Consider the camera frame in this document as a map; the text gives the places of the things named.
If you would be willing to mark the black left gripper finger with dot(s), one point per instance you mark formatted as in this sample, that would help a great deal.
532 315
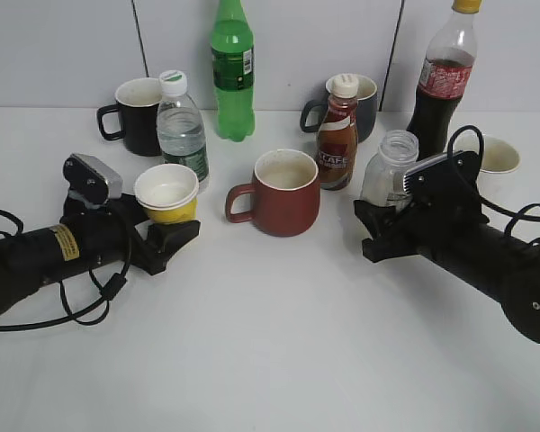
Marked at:
165 240

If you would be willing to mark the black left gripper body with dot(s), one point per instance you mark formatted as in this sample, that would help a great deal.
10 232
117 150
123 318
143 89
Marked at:
108 233

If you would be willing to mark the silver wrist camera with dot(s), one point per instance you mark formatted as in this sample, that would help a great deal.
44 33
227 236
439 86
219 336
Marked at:
91 181
443 178

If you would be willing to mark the brown coffee drink bottle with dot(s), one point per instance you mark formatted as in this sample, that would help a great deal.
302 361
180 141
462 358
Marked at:
337 135

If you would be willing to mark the dark grey mug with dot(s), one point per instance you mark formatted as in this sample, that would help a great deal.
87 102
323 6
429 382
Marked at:
365 112

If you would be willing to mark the black ceramic mug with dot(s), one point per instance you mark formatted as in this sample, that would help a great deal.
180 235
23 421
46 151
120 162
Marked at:
136 103

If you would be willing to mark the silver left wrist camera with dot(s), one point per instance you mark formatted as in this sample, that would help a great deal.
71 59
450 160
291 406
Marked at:
91 181

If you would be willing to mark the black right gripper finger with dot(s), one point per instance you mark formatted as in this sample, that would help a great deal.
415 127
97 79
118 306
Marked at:
380 222

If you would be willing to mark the green soda bottle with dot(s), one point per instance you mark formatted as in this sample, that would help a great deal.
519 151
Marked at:
233 69

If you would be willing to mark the cola bottle yellow cap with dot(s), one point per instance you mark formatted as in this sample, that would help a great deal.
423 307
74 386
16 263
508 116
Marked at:
445 72

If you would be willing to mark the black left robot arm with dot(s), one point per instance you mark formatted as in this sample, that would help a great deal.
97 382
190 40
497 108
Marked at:
30 260

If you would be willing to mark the clear water bottle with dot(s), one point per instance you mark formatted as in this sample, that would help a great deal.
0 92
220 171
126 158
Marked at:
180 129

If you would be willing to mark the glass milk bottle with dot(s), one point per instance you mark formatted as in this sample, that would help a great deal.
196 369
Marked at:
398 150

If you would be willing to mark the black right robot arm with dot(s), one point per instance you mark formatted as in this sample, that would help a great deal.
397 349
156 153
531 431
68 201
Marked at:
461 241

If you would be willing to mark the white ceramic mug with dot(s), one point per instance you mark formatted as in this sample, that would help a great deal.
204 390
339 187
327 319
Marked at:
499 157

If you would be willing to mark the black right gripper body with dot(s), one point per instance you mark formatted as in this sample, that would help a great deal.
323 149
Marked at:
427 225

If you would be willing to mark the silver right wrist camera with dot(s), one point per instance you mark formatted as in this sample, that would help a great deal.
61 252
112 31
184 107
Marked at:
443 178

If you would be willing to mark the yellow paper cup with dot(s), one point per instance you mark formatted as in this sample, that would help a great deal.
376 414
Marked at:
168 193

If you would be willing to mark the red ceramic mug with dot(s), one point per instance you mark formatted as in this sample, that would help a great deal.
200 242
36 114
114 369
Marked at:
283 197

